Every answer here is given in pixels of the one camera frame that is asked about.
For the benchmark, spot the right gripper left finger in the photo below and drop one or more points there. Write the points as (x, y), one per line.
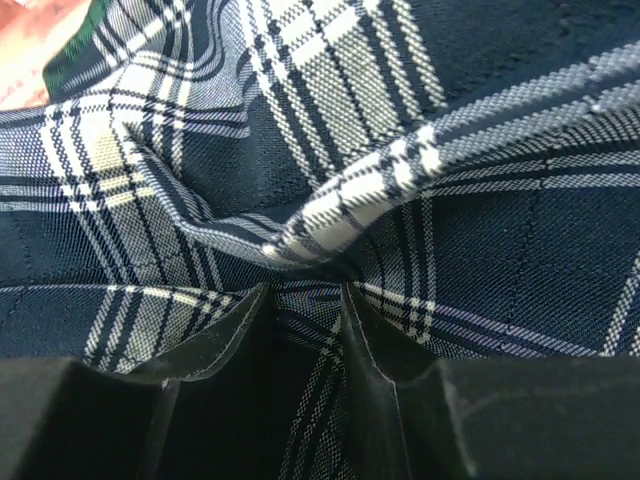
(194, 412)

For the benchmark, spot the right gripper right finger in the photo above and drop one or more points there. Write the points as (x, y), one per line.
(417, 416)

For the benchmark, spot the navy white plaid skirt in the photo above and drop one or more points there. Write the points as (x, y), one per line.
(470, 167)

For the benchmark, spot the dark green plaid skirt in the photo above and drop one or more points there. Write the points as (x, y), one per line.
(59, 69)

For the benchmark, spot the transparent pink plastic tray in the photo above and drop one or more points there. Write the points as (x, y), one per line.
(32, 33)

